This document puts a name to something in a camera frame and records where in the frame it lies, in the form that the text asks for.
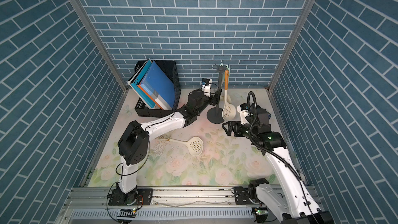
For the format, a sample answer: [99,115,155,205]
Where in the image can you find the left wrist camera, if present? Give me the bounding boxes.
[201,78,212,97]

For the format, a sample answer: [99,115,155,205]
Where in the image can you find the dark grey utensil rack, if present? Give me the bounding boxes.
[207,63,229,124]

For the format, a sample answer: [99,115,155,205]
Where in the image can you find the teal notebook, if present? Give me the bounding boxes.
[128,60,152,109]

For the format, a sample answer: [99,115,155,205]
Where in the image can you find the blue book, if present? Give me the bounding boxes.
[140,61,175,110]

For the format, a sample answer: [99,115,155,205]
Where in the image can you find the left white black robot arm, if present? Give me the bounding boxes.
[107,88,222,205]

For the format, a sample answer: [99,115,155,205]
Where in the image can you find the black perforated file basket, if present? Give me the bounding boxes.
[128,60,181,118]

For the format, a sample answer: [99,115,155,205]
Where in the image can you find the diagonal mint handled skimmer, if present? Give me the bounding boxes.
[157,133,171,140]

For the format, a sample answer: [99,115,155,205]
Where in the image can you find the wooden handled cream skimmer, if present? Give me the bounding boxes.
[169,136,204,157]

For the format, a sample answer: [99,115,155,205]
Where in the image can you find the wooden handled white spoon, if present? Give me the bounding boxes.
[222,69,236,121]

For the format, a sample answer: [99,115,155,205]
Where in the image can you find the aluminium front rail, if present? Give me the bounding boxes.
[54,186,327,224]

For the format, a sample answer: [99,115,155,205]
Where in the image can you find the orange book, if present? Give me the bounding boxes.
[138,85,161,110]

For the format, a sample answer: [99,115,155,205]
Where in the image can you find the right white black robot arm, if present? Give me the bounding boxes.
[222,103,334,224]

